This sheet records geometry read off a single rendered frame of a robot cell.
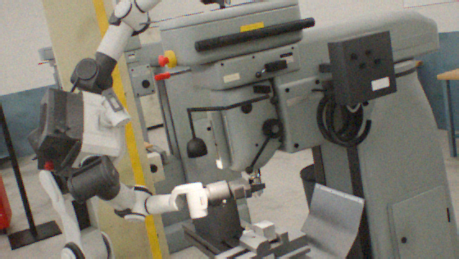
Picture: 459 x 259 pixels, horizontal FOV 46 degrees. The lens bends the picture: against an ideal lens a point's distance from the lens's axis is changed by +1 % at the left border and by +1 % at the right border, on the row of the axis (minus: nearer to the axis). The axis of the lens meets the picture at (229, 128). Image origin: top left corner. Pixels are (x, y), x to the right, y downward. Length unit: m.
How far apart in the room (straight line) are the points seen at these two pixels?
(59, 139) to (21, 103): 8.89
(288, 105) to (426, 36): 0.70
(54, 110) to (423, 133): 1.39
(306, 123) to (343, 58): 0.34
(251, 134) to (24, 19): 9.16
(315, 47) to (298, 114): 0.25
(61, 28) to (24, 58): 7.30
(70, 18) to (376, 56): 2.19
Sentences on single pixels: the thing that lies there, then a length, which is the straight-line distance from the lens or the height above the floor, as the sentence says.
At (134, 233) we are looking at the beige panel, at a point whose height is 0.57.
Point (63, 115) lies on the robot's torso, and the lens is 1.95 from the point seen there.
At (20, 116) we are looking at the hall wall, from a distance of 10.81.
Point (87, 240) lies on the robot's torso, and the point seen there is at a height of 1.09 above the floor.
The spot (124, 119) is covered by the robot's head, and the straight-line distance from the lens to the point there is 1.89.
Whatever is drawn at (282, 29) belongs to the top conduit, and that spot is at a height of 1.79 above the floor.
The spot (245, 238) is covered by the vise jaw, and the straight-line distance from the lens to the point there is 2.09.
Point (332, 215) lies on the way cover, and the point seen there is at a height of 1.00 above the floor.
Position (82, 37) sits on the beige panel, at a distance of 3.53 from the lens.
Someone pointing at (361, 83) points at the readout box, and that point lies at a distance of 1.79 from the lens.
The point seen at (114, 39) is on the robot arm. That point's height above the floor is 1.86.
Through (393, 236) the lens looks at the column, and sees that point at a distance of 2.22.
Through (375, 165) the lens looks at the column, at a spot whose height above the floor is 1.22.
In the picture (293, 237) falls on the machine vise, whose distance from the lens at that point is 2.12.
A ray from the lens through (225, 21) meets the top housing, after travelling 1.79.
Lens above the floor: 1.87
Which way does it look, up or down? 12 degrees down
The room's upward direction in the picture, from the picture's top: 11 degrees counter-clockwise
